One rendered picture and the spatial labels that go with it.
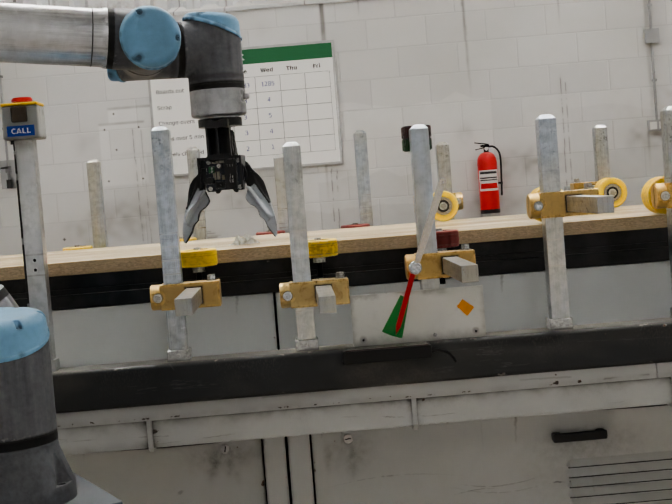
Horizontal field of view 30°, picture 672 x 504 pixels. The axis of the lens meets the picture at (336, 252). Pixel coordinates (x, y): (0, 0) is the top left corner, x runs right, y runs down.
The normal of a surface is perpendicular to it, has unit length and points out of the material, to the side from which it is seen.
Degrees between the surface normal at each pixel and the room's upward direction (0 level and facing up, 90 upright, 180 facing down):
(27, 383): 90
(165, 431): 90
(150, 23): 90
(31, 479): 70
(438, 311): 90
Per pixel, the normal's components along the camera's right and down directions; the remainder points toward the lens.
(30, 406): 0.71, -0.02
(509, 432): 0.04, 0.05
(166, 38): 0.35, 0.03
